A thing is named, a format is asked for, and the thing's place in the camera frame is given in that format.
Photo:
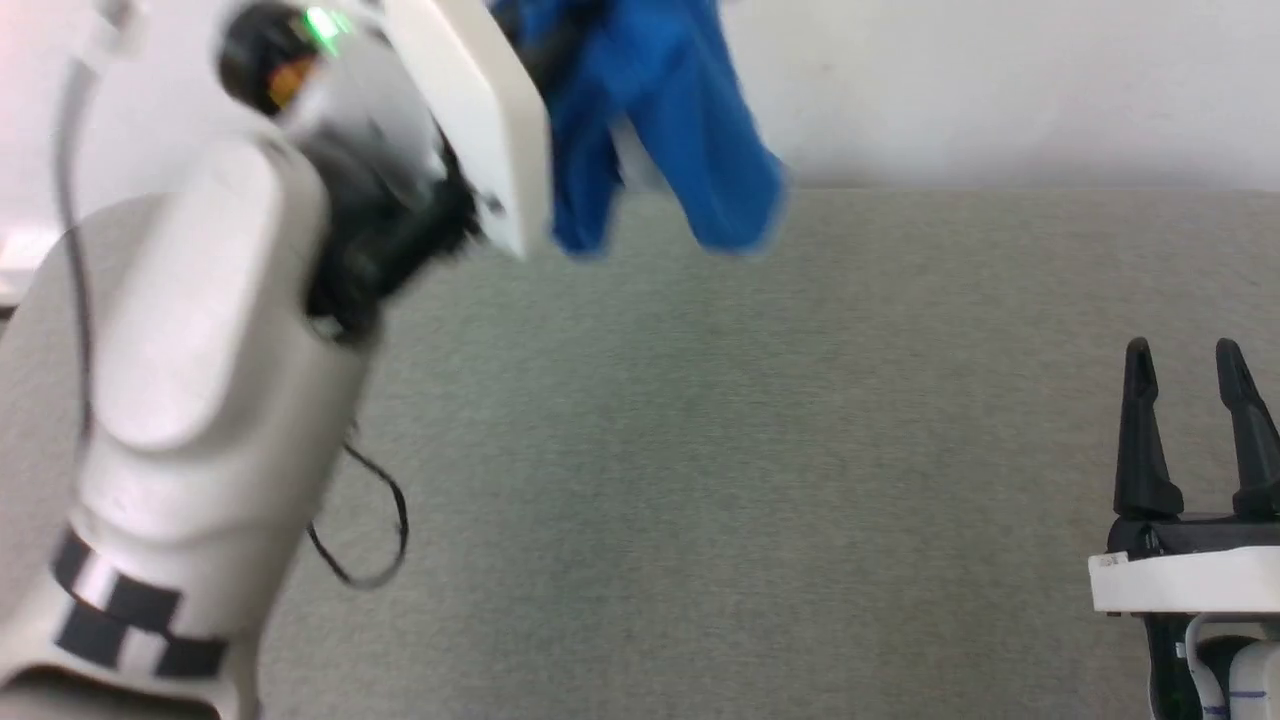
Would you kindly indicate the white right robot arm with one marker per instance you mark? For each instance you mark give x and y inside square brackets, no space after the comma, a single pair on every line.
[1255,680]

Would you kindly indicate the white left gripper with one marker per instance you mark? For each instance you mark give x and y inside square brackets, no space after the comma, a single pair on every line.
[480,110]

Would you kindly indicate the grey fabric sofa cushion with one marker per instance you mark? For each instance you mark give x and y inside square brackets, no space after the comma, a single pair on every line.
[760,450]

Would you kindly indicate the blue garment with white trim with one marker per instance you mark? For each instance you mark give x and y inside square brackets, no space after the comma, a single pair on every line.
[680,110]

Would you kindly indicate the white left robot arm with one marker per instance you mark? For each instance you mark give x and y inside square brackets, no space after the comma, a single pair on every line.
[190,400]

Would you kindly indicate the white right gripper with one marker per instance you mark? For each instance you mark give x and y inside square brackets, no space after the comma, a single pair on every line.
[1200,580]

